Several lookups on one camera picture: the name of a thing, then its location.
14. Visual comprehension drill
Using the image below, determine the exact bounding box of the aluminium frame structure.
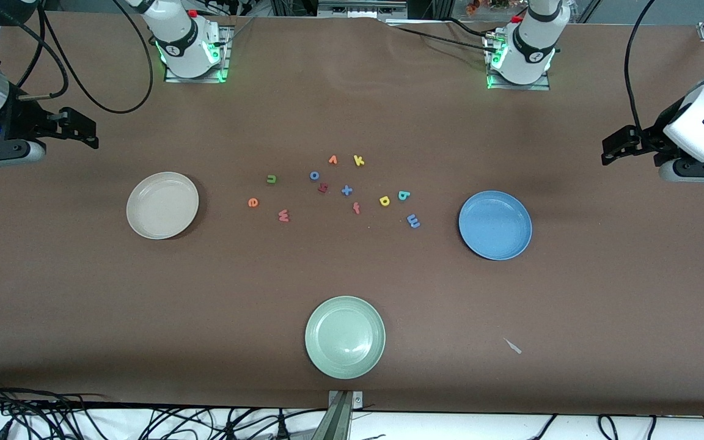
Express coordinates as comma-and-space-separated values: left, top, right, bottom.
318, 0, 408, 19

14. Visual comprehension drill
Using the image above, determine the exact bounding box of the beige brown plate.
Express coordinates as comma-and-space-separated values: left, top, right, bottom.
126, 172, 200, 240

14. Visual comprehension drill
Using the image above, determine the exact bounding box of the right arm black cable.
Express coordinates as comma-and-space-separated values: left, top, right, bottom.
0, 0, 155, 115

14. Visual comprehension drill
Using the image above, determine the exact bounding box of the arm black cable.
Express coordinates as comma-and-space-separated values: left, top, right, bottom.
624, 0, 661, 132
0, 0, 155, 115

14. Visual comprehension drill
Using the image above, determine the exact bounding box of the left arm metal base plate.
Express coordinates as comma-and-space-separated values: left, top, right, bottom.
485, 34, 551, 91

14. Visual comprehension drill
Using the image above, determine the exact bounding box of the pale green plate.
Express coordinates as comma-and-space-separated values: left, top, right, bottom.
304, 296, 386, 380

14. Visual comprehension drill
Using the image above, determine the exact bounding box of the brown table cover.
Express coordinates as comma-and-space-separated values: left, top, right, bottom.
0, 11, 704, 416

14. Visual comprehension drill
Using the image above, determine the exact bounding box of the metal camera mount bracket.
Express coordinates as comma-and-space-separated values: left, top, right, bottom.
328, 390, 364, 440

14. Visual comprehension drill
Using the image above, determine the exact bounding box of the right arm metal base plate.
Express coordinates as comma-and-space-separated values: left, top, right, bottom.
164, 24, 232, 84

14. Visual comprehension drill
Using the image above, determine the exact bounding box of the black floor cable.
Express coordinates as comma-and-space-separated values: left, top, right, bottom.
596, 414, 620, 440
0, 376, 111, 411

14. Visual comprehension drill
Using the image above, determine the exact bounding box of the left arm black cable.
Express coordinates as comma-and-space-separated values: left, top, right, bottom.
624, 0, 661, 132

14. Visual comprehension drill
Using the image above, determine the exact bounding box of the blue plate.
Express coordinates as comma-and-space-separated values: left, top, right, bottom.
458, 191, 533, 261

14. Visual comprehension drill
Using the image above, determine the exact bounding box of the black base power cable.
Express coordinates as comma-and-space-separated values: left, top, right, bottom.
389, 17, 505, 53

